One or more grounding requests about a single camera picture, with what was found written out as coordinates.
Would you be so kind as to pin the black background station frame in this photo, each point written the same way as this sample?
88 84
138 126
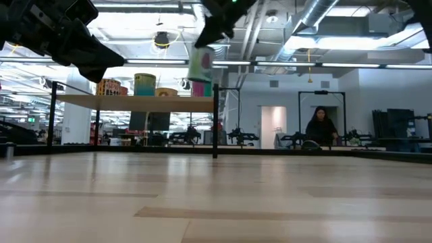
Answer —
299 114

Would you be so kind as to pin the white column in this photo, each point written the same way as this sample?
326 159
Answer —
77 121

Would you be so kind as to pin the black equipment rack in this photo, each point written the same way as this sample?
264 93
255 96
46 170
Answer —
398 125

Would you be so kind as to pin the teal green can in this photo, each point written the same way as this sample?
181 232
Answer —
209 90

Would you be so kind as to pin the pink can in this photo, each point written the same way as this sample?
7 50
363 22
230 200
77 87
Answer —
198 89

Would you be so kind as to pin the person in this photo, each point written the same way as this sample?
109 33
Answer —
320 130

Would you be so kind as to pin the background black robot arm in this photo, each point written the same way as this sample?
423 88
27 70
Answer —
293 138
243 136
354 137
189 133

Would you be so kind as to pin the grey wall vent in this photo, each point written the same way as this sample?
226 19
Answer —
274 83
324 84

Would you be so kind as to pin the black aluminium table frame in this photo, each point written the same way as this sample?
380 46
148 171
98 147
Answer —
270 152

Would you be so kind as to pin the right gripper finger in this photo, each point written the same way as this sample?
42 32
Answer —
211 30
229 28

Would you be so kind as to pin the mixed vegetables can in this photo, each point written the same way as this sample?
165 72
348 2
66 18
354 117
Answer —
200 65

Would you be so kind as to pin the black dome object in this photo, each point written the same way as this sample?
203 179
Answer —
310 145

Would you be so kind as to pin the silver ceiling duct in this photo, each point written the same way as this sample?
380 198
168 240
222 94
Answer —
314 13

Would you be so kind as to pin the black round ceiling device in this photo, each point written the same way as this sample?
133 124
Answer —
162 40
186 84

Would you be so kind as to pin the grey ceiling unit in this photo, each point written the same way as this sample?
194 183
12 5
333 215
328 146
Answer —
391 23

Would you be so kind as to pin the dark background panel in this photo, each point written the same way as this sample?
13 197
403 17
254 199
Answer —
158 121

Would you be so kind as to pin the round ceiling sensor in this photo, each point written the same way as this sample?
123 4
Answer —
271 19

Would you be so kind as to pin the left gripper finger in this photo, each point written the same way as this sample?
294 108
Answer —
94 60
91 42

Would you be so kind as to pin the small grey post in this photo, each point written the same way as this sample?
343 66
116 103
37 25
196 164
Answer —
9 151

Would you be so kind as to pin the long ceiling light strip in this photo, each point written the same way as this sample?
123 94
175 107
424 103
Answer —
155 61
233 63
20 60
287 64
408 66
351 65

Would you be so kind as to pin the small tan bowl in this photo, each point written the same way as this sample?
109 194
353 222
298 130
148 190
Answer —
166 92

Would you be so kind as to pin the wooden shelf board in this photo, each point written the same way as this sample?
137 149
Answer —
135 103

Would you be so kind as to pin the wooden shelf on black frame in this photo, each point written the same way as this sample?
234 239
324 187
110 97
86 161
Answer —
215 128

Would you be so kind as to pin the green exit sign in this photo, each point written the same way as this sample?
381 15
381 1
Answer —
31 119

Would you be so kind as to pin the yellow and teal can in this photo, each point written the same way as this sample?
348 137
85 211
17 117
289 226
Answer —
145 84

